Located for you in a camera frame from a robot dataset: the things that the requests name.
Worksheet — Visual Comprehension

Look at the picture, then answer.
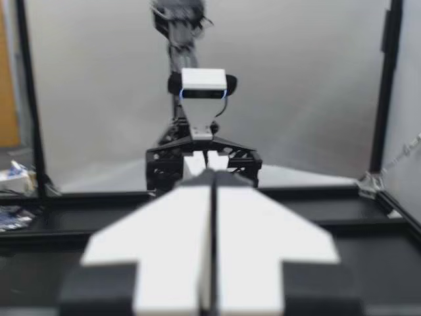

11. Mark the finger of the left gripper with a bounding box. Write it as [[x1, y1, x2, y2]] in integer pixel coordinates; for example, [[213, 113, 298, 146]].
[[207, 151, 230, 172], [182, 151, 207, 179]]

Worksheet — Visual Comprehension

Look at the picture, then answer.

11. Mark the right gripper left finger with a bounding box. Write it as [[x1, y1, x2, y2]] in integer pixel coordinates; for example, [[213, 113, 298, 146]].
[[59, 169, 214, 316]]

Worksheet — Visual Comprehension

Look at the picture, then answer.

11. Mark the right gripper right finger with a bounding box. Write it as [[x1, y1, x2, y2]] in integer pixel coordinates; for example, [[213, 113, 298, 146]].
[[212, 169, 362, 316]]

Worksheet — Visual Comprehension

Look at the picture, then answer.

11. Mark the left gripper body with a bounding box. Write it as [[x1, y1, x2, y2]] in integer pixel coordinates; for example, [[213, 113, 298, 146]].
[[145, 121, 263, 199]]

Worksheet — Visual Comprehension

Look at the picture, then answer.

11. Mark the white and blue packet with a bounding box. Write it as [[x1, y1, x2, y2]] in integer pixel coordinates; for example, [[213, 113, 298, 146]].
[[0, 204, 36, 232], [0, 159, 36, 192]]

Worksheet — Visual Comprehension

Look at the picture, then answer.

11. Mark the black camera cable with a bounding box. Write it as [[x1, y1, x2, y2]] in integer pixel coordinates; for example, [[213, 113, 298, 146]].
[[214, 95, 230, 119]]

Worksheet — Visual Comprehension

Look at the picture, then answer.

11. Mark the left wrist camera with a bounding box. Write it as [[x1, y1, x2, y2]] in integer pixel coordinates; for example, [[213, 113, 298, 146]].
[[180, 68, 228, 140]]

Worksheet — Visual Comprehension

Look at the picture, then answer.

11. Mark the black frame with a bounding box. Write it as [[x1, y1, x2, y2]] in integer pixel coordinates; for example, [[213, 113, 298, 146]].
[[12, 0, 421, 233]]

